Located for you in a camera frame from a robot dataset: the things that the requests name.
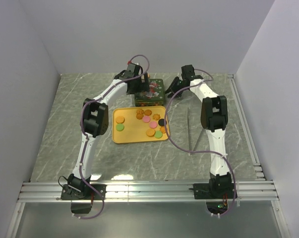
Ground green sandwich cookie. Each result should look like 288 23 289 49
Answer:
116 123 124 131
154 130 163 139

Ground metal serving tongs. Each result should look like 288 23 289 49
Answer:
187 108 204 151

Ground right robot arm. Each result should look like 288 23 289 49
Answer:
166 64 237 200

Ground pink sandwich cookie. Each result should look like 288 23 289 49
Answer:
142 116 151 123
149 121 158 129

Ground chocolate chip cookie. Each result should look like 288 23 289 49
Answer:
144 110 152 116

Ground black sandwich cookie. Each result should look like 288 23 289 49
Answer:
158 119 166 126

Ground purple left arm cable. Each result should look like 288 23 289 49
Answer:
79 54 150 220

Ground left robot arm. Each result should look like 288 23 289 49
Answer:
61 62 149 200

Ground green sandwich cookie left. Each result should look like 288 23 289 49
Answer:
116 123 124 131

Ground flower cookie top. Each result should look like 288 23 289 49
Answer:
136 109 144 115

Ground yellow plastic tray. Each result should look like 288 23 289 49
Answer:
112 106 169 144

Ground green sandwich cookie right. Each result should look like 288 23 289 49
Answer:
154 130 163 139

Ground dotted sandwich cookie left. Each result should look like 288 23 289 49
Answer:
115 116 125 124

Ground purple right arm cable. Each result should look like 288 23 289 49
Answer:
165 69 239 219

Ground tan flower cookie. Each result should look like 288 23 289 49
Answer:
152 114 161 120

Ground pink sandwich cookie upper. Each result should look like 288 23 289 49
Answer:
142 116 151 123

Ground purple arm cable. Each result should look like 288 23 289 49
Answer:
79 54 150 220
165 69 239 219

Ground aluminium rail frame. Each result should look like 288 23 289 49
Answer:
18 73 278 203

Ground dotted sandwich cookie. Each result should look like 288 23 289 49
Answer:
146 128 156 137
115 116 125 124

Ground gold tin lid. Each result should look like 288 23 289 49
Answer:
135 79 165 98

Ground small swirl cookie right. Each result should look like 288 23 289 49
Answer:
160 126 166 133

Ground brown swirl cookie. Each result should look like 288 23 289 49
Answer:
136 114 144 119

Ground green cookie tin box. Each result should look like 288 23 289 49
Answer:
134 95 164 107

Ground pink sandwich cookie lower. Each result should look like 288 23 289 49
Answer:
149 121 158 129

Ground dotted sandwich cookie right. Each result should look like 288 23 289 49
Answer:
146 128 156 137

